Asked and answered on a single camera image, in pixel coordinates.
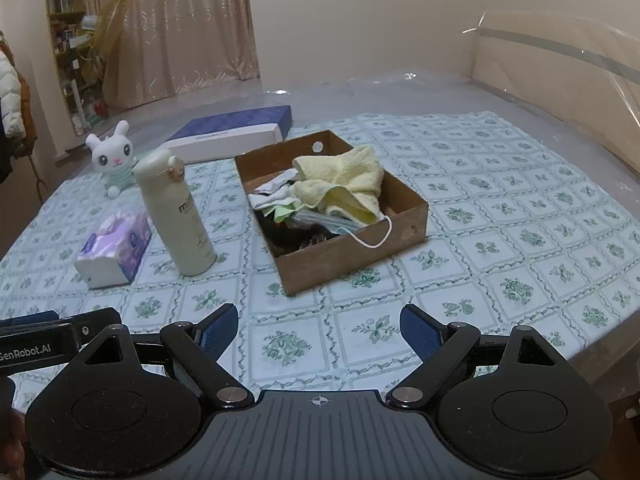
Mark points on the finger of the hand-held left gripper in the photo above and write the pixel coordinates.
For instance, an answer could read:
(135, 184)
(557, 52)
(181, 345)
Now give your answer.
(97, 322)
(30, 318)

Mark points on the light green cloth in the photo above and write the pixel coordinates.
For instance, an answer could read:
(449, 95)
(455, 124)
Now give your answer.
(284, 211)

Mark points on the yellow covered fan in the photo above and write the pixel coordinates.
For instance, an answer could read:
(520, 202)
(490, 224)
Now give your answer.
(107, 35)

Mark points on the brown jacket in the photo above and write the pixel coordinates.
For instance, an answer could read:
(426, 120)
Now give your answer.
(29, 115)

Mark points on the green floral printed cloth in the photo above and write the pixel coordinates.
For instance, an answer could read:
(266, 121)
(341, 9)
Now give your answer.
(500, 240)

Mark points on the beige curtain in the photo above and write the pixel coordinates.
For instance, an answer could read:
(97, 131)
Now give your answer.
(190, 25)

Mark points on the plastic wrapped headboard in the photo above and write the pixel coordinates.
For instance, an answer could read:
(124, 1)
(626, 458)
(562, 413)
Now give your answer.
(550, 75)

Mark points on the black puffer jacket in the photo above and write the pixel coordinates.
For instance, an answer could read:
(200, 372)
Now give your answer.
(5, 160)

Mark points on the blue face mask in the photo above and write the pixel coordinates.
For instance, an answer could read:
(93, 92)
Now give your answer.
(330, 224)

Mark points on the white bunny plush toy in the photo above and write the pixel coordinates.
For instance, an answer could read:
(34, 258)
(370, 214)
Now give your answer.
(112, 155)

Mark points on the cream thermos bottle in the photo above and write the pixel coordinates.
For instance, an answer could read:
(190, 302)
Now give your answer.
(180, 220)

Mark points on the white socks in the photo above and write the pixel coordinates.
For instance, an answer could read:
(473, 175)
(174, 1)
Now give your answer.
(267, 197)

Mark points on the dark grey sock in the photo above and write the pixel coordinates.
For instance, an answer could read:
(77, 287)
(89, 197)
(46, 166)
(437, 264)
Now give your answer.
(285, 235)

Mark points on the yellow towel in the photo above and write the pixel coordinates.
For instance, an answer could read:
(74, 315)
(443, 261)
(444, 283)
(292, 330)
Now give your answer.
(340, 175)

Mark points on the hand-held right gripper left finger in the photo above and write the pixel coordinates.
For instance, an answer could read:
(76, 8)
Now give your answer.
(220, 330)

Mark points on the brown cardboard box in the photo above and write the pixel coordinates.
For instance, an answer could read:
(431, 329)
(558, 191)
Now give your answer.
(325, 265)

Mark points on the white gift box blue lid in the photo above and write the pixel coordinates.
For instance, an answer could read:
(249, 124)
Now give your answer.
(225, 135)

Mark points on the wooden bookshelf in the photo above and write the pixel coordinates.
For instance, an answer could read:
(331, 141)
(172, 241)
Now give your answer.
(62, 10)

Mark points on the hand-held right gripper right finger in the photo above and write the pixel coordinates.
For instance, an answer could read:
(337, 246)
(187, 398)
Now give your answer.
(420, 332)

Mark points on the purple white tissue pack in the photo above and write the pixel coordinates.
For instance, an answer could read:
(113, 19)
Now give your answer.
(120, 240)

